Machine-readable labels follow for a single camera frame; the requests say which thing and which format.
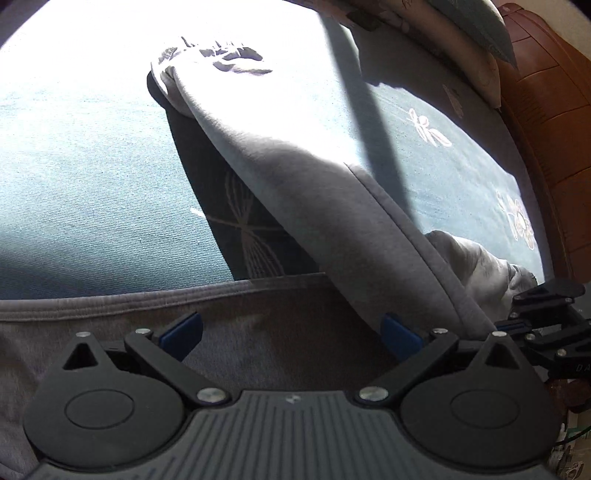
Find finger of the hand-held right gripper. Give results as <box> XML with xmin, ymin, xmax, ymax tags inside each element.
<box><xmin>496</xmin><ymin>316</ymin><xmax>591</xmax><ymax>359</ymax></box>
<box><xmin>510</xmin><ymin>279</ymin><xmax>587</xmax><ymax>324</ymax></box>

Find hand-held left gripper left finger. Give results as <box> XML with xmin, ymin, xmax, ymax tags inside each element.
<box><xmin>62</xmin><ymin>311</ymin><xmax>232</xmax><ymax>408</ymax></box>

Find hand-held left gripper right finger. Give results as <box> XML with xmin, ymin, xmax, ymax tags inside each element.
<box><xmin>353</xmin><ymin>313</ymin><xmax>527</xmax><ymax>408</ymax></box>

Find grey pants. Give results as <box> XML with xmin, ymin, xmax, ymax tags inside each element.
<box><xmin>0</xmin><ymin>34</ymin><xmax>541</xmax><ymax>480</ymax></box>

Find wooden headboard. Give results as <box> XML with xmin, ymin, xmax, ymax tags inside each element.
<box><xmin>496</xmin><ymin>2</ymin><xmax>591</xmax><ymax>296</ymax></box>

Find beige pillow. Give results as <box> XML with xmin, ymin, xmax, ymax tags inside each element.
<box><xmin>402</xmin><ymin>0</ymin><xmax>502</xmax><ymax>109</ymax></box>

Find teal pillow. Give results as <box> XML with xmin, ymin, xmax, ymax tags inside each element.
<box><xmin>425</xmin><ymin>0</ymin><xmax>518</xmax><ymax>65</ymax></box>

